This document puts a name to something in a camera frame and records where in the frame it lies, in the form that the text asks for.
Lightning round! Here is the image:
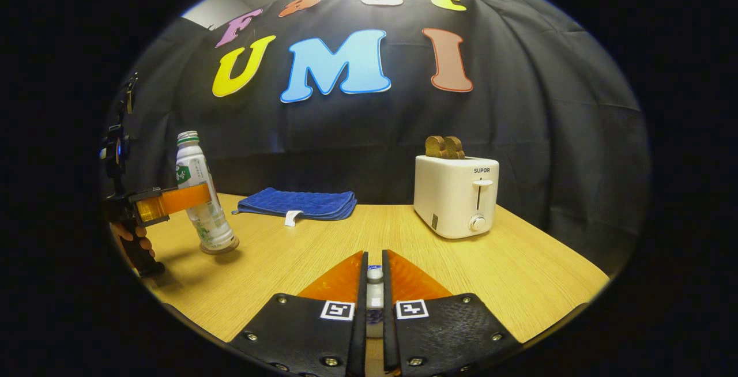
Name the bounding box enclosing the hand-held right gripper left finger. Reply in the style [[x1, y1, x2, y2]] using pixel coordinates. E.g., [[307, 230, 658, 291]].
[[227, 250, 370, 377]]

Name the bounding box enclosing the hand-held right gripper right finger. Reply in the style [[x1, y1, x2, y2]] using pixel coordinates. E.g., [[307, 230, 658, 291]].
[[381, 248, 524, 377]]

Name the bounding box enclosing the white plastic water bottle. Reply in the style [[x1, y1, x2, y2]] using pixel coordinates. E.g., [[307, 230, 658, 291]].
[[175, 131, 240, 254]]

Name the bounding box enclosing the folded blue towel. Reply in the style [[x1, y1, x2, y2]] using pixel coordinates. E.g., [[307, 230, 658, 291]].
[[232, 187, 358, 227]]

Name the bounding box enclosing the cream white toaster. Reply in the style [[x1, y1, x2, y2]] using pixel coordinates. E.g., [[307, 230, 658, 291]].
[[413, 155, 500, 240]]

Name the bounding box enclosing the black backdrop cloth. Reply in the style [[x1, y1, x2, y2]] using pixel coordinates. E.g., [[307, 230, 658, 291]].
[[107, 0, 652, 274]]

